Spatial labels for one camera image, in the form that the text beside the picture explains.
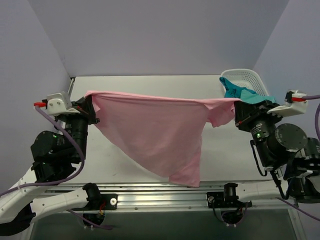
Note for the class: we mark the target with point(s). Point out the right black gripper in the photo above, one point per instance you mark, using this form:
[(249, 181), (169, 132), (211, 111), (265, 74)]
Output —
[(249, 114)]

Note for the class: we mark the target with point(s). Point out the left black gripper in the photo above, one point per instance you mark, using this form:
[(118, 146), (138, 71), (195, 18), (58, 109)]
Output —
[(85, 110)]

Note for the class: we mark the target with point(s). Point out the pink t shirt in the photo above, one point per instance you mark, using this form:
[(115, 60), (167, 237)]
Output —
[(161, 134)]

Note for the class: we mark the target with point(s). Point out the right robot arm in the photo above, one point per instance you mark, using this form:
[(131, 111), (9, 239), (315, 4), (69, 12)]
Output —
[(286, 153)]

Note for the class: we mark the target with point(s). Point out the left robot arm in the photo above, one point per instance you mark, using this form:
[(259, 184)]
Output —
[(58, 156)]

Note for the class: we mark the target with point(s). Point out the teal t shirt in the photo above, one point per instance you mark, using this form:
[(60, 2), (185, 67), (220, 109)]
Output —
[(244, 94)]

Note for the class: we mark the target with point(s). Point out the white plastic basket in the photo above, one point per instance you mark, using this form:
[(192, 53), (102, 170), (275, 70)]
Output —
[(246, 78)]

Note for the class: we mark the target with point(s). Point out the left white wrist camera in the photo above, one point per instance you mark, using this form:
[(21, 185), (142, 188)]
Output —
[(57, 104)]

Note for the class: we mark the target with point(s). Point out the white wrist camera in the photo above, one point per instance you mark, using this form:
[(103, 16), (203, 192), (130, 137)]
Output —
[(294, 104), (57, 104)]

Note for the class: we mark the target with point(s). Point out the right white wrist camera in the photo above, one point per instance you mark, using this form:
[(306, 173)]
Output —
[(294, 104)]

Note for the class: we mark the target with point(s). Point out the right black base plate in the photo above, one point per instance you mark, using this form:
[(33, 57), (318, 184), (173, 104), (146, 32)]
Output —
[(220, 200)]

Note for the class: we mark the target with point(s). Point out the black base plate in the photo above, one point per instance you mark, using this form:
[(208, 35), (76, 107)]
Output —
[(220, 200), (104, 202)]

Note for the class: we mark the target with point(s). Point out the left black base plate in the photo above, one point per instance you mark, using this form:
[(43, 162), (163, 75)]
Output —
[(104, 202)]

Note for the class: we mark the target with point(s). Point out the aluminium mounting rail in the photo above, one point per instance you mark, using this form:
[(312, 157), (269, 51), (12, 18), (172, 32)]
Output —
[(133, 197)]

